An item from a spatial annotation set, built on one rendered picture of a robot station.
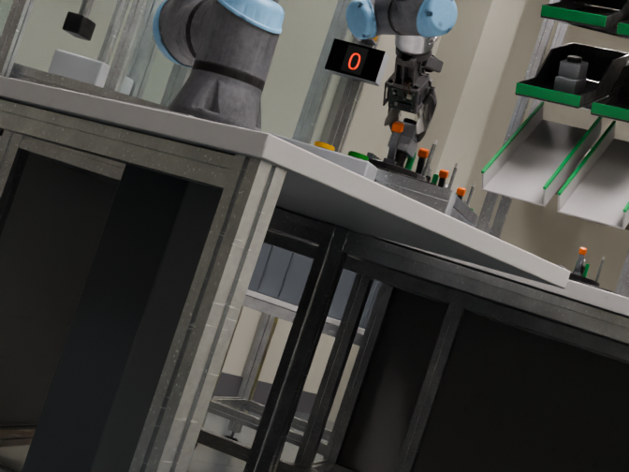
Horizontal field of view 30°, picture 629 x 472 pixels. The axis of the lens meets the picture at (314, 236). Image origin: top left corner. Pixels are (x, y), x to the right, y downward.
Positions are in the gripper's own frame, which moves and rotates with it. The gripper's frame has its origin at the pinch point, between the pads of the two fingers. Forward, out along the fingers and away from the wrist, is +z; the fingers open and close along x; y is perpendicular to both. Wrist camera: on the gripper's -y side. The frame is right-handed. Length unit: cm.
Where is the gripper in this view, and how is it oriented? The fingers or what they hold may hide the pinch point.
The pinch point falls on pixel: (408, 130)
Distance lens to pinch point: 242.7
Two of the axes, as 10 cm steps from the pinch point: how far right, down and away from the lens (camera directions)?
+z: -0.5, 8.0, 5.9
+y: -4.2, 5.2, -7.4
